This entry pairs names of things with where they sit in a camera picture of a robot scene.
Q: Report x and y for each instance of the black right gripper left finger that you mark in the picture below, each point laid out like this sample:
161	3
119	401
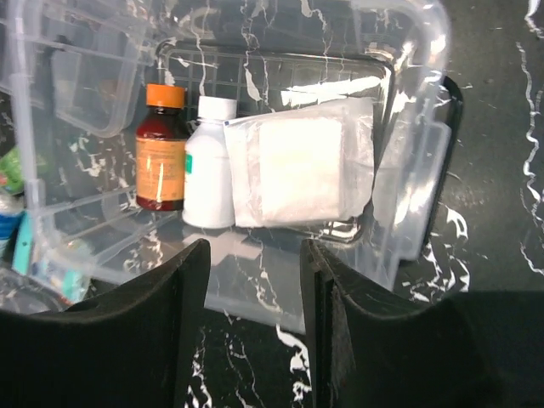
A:
130	347

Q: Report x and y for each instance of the white gauze pad packet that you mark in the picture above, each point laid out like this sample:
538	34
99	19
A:
305	166

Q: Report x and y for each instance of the brown bottle orange cap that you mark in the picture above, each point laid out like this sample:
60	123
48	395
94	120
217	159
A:
160	150

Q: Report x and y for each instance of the green medicine carton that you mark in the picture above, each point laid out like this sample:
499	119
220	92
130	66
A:
11	174

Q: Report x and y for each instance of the clear medicine kit box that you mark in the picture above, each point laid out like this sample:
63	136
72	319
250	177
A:
268	56

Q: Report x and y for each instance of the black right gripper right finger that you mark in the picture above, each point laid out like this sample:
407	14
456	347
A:
371	348

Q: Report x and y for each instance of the white plastic bottle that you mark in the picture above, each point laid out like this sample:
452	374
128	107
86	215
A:
208	200

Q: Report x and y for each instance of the teal tape packet upper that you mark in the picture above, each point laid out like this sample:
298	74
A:
27	260

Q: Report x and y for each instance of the clear compartment organizer tray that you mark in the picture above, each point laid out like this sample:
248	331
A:
80	58

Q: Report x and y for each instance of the clear kit lid black handle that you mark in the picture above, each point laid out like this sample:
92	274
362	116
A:
20	295

